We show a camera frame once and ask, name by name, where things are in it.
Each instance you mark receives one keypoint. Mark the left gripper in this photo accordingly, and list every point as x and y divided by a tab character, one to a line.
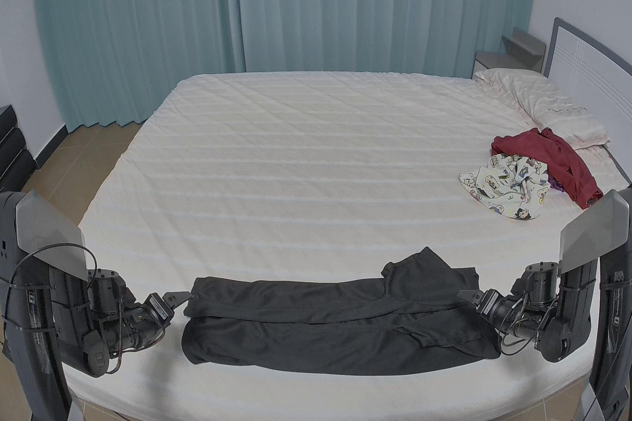
153	315

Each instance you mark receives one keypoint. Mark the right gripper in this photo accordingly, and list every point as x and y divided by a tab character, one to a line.
501	313

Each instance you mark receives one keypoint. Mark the black T-shirt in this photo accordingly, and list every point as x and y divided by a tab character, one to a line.
335	330

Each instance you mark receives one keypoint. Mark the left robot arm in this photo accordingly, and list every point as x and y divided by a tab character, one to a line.
44	231

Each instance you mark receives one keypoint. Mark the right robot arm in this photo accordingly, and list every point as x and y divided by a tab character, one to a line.
592	231

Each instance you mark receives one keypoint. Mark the white printed garment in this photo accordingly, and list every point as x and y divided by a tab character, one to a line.
508	189

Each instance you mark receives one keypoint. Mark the purple garment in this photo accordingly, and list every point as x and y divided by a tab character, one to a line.
559	185

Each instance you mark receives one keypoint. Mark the dark red garment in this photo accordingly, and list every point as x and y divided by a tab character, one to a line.
568	160

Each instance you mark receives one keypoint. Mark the bed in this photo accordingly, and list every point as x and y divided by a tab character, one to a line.
296	138

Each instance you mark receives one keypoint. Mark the cream pillow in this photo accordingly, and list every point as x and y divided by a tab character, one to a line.
543	101

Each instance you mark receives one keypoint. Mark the dark grey chest of drawers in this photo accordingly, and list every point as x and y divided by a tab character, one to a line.
12	147

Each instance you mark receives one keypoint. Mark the grey bedside table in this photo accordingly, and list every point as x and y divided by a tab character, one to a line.
511	54

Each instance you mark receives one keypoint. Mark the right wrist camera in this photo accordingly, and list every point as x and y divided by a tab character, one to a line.
518	288

